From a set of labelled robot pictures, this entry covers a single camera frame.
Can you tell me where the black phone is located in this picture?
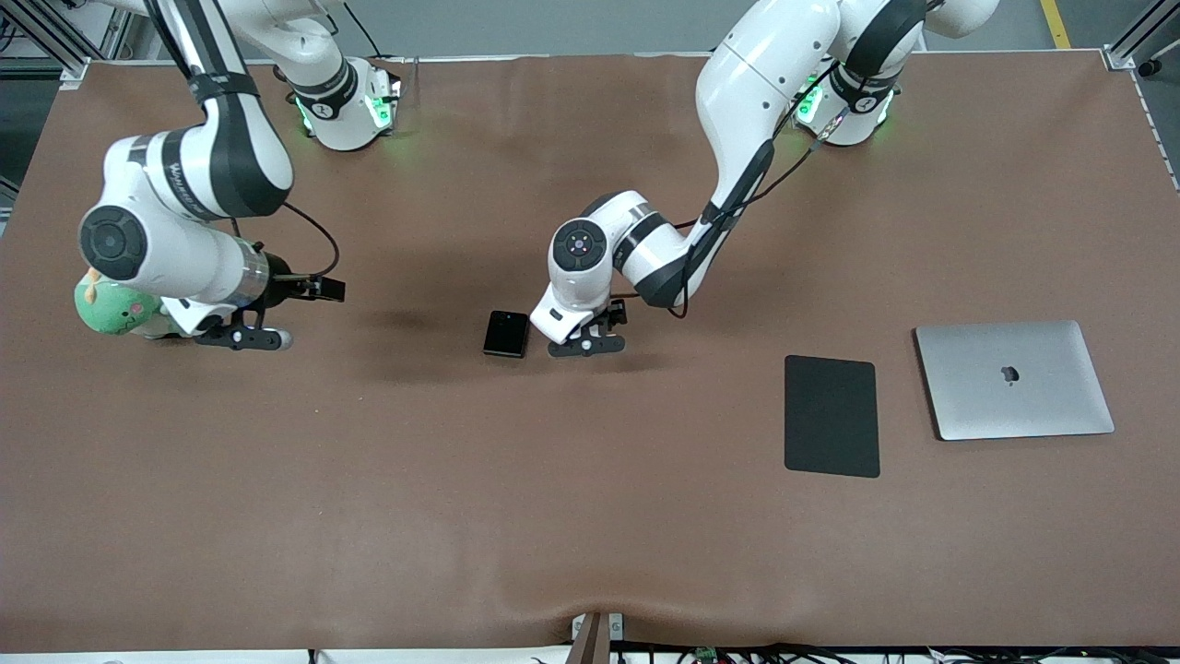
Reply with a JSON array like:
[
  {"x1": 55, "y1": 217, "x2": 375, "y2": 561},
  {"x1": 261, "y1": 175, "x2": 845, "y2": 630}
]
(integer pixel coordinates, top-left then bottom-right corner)
[{"x1": 482, "y1": 311, "x2": 531, "y2": 360}]

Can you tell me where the black mouse pad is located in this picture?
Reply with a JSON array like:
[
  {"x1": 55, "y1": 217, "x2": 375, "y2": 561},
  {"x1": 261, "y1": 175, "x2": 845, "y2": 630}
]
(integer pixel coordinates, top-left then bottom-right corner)
[{"x1": 784, "y1": 354, "x2": 881, "y2": 480}]

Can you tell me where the green dinosaur plush toy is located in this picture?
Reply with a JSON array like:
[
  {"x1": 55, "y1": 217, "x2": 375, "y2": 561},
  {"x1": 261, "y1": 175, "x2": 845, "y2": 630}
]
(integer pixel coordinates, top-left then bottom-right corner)
[{"x1": 74, "y1": 267, "x2": 200, "y2": 340}]

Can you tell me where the brown table cover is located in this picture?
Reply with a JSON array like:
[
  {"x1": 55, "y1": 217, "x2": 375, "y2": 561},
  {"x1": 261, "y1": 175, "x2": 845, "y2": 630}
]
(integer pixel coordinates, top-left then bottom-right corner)
[{"x1": 0, "y1": 53, "x2": 1180, "y2": 652}]

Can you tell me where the silver laptop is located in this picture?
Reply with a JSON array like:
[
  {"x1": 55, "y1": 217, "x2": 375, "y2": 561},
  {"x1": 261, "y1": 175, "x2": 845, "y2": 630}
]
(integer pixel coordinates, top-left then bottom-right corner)
[{"x1": 914, "y1": 319, "x2": 1116, "y2": 442}]

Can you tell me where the yellow floor tape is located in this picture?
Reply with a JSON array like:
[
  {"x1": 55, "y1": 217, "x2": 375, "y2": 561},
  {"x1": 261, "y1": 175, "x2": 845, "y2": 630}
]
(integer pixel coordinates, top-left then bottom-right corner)
[{"x1": 1039, "y1": 0, "x2": 1076, "y2": 51}]

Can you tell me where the black right arm wrist cable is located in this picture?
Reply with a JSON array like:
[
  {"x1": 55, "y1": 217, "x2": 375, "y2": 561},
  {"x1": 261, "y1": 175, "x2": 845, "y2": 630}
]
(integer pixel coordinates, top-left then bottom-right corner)
[{"x1": 229, "y1": 199, "x2": 341, "y2": 279}]

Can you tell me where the black arm wrist cable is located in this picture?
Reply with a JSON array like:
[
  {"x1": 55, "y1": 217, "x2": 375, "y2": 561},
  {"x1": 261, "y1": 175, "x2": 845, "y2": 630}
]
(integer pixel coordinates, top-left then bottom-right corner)
[
  {"x1": 668, "y1": 57, "x2": 854, "y2": 320},
  {"x1": 229, "y1": 199, "x2": 341, "y2": 279}
]

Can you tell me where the black left arm wrist cable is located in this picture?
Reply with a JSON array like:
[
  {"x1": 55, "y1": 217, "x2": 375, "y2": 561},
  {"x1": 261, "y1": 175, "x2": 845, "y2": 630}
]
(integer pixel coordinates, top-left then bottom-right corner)
[{"x1": 668, "y1": 57, "x2": 854, "y2": 320}]

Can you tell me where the black right base cable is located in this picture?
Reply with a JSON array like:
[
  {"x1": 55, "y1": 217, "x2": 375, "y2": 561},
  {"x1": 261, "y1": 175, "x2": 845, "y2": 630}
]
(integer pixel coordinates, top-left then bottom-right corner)
[{"x1": 327, "y1": 0, "x2": 386, "y2": 62}]

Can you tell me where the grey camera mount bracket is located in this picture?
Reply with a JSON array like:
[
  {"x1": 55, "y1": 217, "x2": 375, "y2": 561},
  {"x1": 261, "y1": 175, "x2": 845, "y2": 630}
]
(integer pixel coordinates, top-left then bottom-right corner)
[{"x1": 569, "y1": 611, "x2": 626, "y2": 664}]

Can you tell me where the aluminium frame profile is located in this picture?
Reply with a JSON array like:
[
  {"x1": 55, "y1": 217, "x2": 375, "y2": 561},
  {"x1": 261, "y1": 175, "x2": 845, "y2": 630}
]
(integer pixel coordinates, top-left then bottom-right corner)
[
  {"x1": 0, "y1": 0, "x2": 141, "y2": 89},
  {"x1": 1101, "y1": 0, "x2": 1180, "y2": 71}
]

